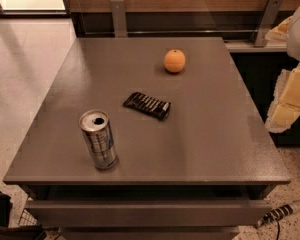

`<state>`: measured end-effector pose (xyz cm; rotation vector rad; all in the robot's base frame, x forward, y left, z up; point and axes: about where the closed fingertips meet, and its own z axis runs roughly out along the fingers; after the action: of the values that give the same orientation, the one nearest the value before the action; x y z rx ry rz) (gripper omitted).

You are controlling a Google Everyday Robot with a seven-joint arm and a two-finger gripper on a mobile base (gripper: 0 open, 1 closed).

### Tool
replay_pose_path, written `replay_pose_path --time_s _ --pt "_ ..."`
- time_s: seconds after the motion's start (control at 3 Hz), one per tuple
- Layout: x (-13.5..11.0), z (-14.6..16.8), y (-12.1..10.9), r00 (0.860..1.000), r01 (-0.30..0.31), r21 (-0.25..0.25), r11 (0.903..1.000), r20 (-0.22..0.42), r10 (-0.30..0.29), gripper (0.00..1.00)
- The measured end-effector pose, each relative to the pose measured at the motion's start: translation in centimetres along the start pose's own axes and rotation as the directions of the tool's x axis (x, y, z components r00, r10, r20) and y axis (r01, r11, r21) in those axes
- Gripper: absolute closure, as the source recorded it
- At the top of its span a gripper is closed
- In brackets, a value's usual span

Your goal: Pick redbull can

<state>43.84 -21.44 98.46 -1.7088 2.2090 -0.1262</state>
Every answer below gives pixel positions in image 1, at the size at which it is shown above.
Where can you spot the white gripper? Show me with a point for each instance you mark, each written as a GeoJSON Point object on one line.
{"type": "Point", "coordinates": [284, 111]}

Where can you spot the silver redbull can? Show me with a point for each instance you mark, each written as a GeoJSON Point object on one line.
{"type": "Point", "coordinates": [96, 130]}

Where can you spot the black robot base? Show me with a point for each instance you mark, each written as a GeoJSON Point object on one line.
{"type": "Point", "coordinates": [32, 232]}

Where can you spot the orange fruit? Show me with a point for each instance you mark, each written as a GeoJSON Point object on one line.
{"type": "Point", "coordinates": [174, 61]}

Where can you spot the black snack bar wrapper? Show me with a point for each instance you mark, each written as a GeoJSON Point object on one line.
{"type": "Point", "coordinates": [148, 105]}

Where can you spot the grey table drawer front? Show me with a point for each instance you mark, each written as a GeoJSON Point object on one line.
{"type": "Point", "coordinates": [206, 213]}

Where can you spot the right metal bracket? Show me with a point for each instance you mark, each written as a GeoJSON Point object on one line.
{"type": "Point", "coordinates": [267, 19]}

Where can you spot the metal bracket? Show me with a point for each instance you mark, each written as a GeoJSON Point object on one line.
{"type": "Point", "coordinates": [119, 18]}
{"type": "Point", "coordinates": [267, 19]}

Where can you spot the left metal bracket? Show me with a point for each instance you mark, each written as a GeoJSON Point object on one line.
{"type": "Point", "coordinates": [119, 18]}

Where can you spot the wire mesh basket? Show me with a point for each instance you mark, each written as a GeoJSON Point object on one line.
{"type": "Point", "coordinates": [27, 219]}

